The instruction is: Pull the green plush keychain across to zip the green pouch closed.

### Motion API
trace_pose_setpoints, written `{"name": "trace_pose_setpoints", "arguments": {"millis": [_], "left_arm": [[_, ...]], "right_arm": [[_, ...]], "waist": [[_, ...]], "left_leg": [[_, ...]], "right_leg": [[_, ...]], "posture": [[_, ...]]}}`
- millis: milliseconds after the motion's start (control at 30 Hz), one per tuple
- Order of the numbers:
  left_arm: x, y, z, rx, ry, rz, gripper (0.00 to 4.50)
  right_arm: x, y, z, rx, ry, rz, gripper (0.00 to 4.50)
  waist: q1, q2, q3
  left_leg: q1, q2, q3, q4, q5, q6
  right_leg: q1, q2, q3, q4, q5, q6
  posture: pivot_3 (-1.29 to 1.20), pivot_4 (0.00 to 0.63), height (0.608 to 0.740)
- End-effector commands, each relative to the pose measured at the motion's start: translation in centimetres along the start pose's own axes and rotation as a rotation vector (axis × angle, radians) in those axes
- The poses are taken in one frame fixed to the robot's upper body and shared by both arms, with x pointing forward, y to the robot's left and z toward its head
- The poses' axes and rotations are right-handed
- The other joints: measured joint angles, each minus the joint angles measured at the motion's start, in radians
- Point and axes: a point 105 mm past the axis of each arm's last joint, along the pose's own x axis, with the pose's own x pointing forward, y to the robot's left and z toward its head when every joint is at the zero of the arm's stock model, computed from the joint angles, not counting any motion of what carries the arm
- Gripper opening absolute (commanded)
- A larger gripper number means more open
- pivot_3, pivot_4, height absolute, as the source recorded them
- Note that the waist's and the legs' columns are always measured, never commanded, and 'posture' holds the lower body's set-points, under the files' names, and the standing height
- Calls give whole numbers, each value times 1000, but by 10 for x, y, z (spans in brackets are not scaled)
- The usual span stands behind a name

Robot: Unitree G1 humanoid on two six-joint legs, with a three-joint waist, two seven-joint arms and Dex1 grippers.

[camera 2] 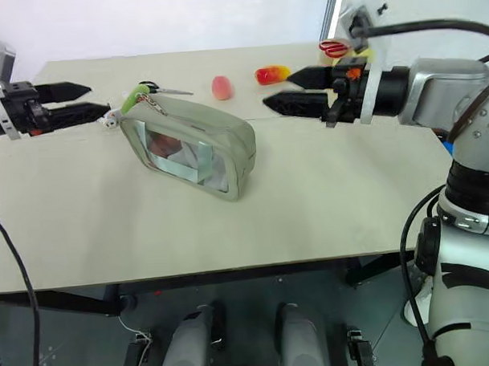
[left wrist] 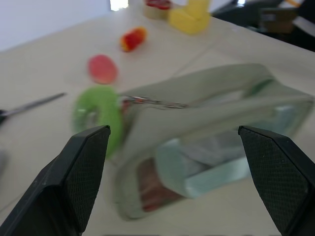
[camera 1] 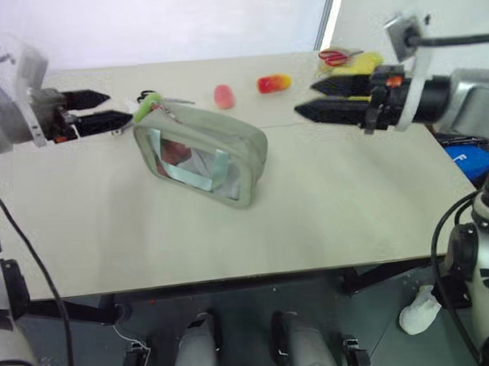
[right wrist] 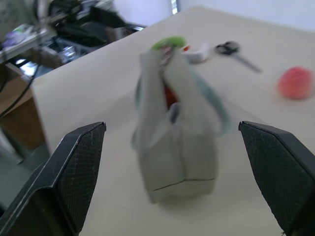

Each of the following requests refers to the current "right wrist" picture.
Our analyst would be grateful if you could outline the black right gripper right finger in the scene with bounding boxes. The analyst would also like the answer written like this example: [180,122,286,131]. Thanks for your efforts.
[238,120,315,236]

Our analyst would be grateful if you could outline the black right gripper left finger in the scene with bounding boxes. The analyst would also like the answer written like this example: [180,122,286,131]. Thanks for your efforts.
[0,121,107,236]

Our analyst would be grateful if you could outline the grey fabric bag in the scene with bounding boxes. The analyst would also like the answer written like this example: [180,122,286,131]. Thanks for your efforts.
[131,45,232,205]

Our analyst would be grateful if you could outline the brown wooden cabinet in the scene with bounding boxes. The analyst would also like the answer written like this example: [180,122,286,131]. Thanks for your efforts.
[0,62,47,151]

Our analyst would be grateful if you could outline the red peach fruit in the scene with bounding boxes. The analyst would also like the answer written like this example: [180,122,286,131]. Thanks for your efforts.
[277,66,314,100]

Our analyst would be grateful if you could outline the small white box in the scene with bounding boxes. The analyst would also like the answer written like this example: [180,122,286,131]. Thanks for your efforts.
[183,42,210,64]

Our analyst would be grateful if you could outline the cluttered side desk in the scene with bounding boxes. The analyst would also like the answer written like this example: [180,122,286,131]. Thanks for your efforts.
[0,0,148,68]

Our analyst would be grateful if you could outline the green round object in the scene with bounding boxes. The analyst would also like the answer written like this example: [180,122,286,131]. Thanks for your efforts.
[151,35,187,51]

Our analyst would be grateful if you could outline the black cable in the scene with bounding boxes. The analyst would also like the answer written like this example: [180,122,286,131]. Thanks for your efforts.
[0,65,35,116]

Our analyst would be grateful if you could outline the black handled scissors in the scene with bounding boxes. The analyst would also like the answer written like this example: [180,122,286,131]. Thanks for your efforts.
[215,41,263,74]

